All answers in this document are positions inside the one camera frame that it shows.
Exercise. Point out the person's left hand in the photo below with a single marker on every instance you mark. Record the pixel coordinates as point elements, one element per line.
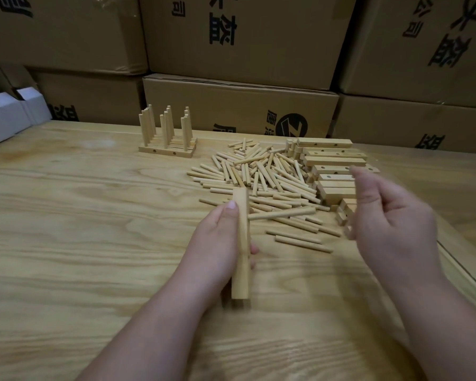
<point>210,249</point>

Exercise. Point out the pile of wooden dowels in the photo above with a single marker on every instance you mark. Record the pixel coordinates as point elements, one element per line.
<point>261,182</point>

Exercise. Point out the person's left forearm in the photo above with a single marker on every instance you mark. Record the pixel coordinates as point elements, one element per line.
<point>150,333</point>

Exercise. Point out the person's right fingers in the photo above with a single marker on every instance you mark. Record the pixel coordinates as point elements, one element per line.
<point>367,202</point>

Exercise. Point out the person's right hand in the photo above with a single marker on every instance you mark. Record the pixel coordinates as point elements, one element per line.
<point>400,238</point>

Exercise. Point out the person's right forearm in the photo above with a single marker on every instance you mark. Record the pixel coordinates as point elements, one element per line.
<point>448,325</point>

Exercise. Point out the stack of brown cardboard boxes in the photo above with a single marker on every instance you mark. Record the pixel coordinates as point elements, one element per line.
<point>246,43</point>

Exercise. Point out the long wooden bar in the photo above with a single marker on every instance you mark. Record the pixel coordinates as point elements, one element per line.
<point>241,234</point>

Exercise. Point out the small white carton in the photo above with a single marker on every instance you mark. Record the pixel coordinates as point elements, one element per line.
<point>33,105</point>
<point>6,118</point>

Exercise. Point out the person's left thumb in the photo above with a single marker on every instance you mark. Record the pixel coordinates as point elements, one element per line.
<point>227,218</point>

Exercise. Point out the assembled wooden dowel rack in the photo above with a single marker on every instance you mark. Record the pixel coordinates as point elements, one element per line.
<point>168,134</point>

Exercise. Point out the stack of drilled wooden bars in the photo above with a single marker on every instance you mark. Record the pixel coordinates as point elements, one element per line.
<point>333,170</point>

